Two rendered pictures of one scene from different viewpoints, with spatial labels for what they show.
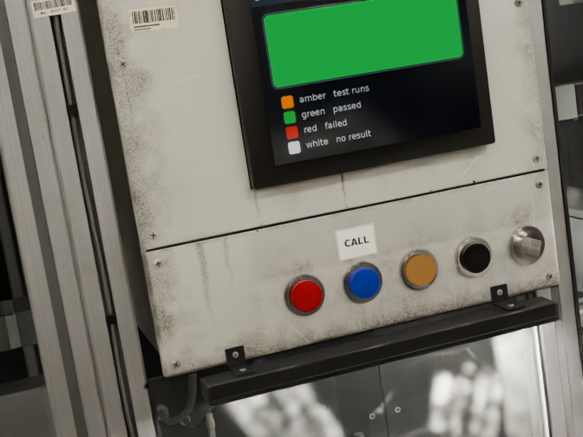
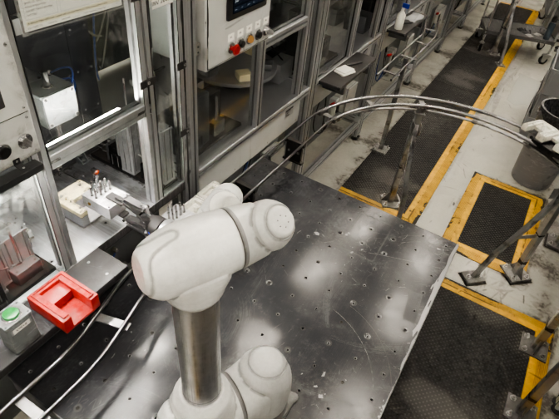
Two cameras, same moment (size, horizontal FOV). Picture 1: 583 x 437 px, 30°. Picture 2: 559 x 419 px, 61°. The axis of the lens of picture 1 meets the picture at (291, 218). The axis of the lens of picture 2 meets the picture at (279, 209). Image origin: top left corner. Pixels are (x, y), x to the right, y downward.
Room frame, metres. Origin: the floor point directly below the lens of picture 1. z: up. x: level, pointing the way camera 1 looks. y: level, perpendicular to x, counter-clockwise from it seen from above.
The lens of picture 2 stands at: (-0.04, 0.02, 2.14)
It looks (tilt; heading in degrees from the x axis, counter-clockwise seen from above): 42 degrees down; 312
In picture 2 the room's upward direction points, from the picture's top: 7 degrees clockwise
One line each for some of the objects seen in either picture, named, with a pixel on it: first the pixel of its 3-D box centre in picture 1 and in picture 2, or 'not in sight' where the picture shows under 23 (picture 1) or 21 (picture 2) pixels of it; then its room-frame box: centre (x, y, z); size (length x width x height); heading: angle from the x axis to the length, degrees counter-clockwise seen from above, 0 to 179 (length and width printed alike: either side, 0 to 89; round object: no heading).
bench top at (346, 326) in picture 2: not in sight; (273, 301); (0.71, -0.83, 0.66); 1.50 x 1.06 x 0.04; 106
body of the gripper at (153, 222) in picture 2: not in sight; (152, 224); (0.99, -0.51, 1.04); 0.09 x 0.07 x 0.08; 16
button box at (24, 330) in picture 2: not in sight; (14, 325); (0.93, -0.03, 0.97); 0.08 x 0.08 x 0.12; 16
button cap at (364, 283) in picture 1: (362, 282); not in sight; (1.03, -0.06, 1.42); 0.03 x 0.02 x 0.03; 106
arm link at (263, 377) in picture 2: not in sight; (261, 380); (0.42, -0.50, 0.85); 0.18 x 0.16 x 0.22; 80
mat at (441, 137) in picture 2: not in sight; (474, 70); (1.99, -5.08, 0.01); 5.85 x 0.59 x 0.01; 106
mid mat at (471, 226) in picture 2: not in sight; (496, 219); (0.58, -2.92, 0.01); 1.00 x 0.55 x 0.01; 106
